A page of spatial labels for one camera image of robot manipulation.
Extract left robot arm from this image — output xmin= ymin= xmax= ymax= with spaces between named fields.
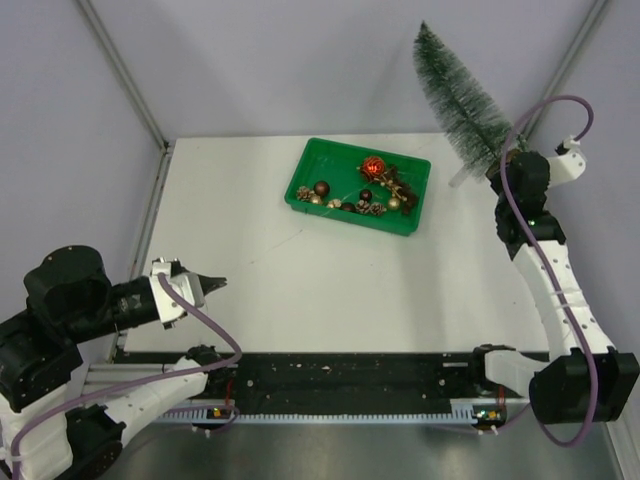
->
xmin=1 ymin=245 xmax=227 ymax=479

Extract red glitter bauble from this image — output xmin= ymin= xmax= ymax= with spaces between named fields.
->
xmin=356 ymin=155 xmax=387 ymax=183

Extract green plastic tray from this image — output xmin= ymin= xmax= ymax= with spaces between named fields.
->
xmin=284 ymin=138 xmax=431 ymax=236

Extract brown ribbon bow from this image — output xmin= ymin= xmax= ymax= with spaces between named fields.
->
xmin=375 ymin=165 xmax=419 ymax=215

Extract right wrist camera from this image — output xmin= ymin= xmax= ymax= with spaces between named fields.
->
xmin=547 ymin=136 xmax=587 ymax=188

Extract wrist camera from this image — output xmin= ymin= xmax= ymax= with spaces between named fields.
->
xmin=547 ymin=136 xmax=587 ymax=188
xmin=149 ymin=258 xmax=205 ymax=330

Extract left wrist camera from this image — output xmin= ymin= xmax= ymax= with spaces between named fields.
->
xmin=149 ymin=258 xmax=205 ymax=330

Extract white tipped pine cone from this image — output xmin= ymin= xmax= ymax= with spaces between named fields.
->
xmin=296 ymin=186 xmax=314 ymax=202

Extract small green christmas tree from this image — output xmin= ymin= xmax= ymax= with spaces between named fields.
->
xmin=413 ymin=22 xmax=512 ymax=187

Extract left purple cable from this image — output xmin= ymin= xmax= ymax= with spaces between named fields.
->
xmin=9 ymin=274 xmax=244 ymax=466

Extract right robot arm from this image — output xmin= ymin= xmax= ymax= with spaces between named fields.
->
xmin=466 ymin=152 xmax=639 ymax=425

